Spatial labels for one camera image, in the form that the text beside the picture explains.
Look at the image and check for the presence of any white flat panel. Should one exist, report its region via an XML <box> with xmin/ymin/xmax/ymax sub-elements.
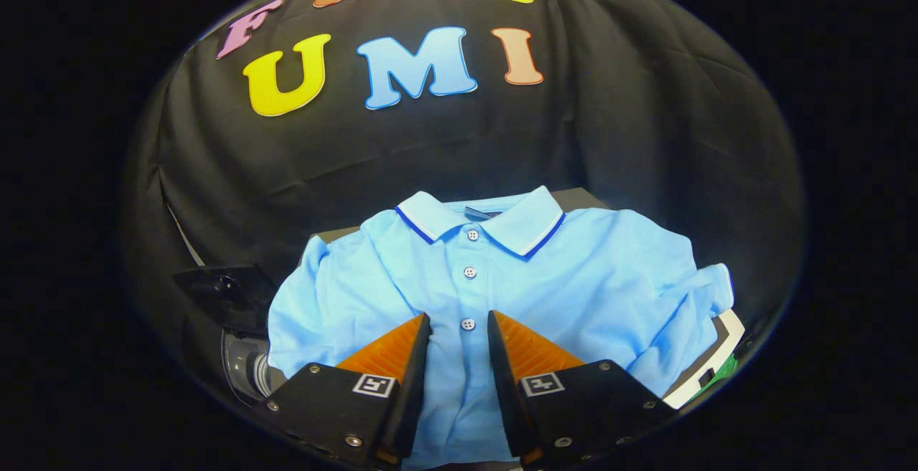
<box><xmin>663</xmin><ymin>308</ymin><xmax>747</xmax><ymax>409</ymax></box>

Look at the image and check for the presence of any grey cabinet with black frame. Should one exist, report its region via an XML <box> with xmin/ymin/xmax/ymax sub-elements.
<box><xmin>316</xmin><ymin>187</ymin><xmax>612</xmax><ymax>244</ymax></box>

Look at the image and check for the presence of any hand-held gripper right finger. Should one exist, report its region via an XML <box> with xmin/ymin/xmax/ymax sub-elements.
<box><xmin>488</xmin><ymin>310</ymin><xmax>678</xmax><ymax>469</ymax></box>

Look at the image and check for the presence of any light blue polo shirt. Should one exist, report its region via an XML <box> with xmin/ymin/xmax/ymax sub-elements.
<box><xmin>267</xmin><ymin>186</ymin><xmax>735</xmax><ymax>470</ymax></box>

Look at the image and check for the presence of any transparent washing machine lid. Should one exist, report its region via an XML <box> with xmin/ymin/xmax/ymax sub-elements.
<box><xmin>172</xmin><ymin>264</ymin><xmax>279</xmax><ymax>337</ymax></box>

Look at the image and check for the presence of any black backdrop cloth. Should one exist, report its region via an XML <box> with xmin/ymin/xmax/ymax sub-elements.
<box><xmin>118</xmin><ymin>0</ymin><xmax>804</xmax><ymax>404</ymax></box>

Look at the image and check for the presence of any green object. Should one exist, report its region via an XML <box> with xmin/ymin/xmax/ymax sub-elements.
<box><xmin>697</xmin><ymin>355</ymin><xmax>739</xmax><ymax>394</ymax></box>

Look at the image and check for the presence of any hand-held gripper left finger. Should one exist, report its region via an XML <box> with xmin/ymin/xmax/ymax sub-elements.
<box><xmin>255</xmin><ymin>313</ymin><xmax>432</xmax><ymax>470</ymax></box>

